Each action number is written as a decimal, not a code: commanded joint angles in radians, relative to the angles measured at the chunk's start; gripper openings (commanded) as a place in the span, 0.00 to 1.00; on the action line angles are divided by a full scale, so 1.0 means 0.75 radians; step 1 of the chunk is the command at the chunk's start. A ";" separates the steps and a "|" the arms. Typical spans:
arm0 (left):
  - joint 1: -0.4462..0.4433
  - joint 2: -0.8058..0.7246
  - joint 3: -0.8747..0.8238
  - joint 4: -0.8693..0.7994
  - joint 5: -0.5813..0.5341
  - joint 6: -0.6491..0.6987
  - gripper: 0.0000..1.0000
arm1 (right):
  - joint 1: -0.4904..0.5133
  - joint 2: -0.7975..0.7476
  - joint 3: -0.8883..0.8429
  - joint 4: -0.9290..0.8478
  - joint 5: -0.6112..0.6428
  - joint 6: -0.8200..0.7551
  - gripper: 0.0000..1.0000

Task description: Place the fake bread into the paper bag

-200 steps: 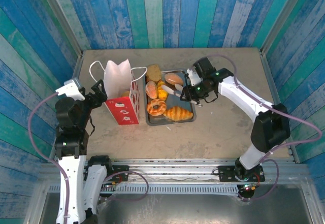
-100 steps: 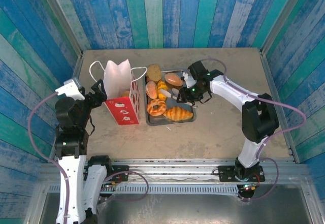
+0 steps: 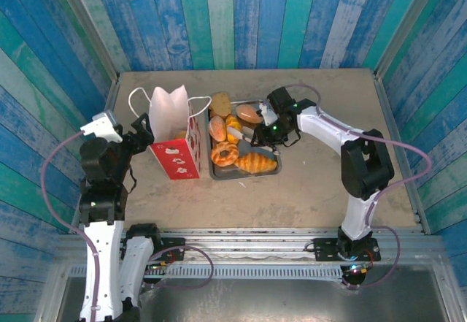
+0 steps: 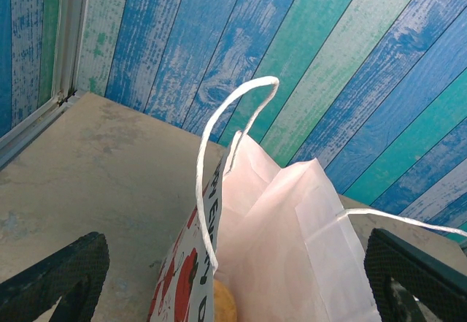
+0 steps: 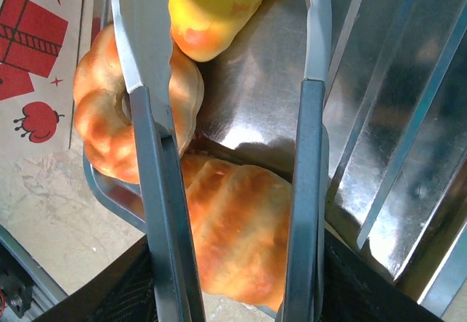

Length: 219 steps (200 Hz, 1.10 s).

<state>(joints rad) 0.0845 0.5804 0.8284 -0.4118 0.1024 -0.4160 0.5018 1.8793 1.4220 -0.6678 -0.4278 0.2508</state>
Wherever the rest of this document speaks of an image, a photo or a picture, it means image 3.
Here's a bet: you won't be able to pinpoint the slotted grey cable duct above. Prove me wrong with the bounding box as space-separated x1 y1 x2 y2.
69 265 346 281

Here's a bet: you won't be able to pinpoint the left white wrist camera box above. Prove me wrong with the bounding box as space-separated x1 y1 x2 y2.
80 111 124 144

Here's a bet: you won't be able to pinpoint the aluminium corner post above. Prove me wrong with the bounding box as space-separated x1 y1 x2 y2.
374 0 442 78
50 0 120 82

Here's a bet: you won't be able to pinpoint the aluminium table side rail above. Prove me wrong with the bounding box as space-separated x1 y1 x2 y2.
371 69 432 234
69 79 121 234

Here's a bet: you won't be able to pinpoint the round pink-orange bun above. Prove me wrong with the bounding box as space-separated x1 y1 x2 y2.
208 115 228 142

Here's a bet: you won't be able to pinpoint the oval pink-topped bun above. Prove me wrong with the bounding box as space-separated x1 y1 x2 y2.
235 104 264 125

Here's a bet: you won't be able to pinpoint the golden croissant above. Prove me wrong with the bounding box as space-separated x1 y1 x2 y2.
233 153 279 175

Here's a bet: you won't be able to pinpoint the metal tongs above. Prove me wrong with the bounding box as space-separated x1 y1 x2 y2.
228 124 282 156

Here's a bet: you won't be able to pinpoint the metal baking tray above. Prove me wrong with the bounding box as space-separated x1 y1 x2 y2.
205 98 284 181

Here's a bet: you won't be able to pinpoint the red white paper gift bag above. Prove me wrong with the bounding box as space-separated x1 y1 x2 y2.
128 84 212 181

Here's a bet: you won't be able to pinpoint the small controller circuit board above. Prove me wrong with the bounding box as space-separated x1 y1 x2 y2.
342 262 374 289
145 261 173 278

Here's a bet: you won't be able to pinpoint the yellow ridged bread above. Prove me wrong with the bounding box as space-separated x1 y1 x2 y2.
225 113 244 145

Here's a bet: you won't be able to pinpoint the striped ring doughnut bread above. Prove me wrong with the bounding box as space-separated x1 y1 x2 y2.
210 141 240 168

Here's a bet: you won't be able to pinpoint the grey metal sheet panel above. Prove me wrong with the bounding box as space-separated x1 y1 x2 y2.
58 276 452 322

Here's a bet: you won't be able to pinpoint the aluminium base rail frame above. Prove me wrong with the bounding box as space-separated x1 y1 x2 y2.
54 226 452 264

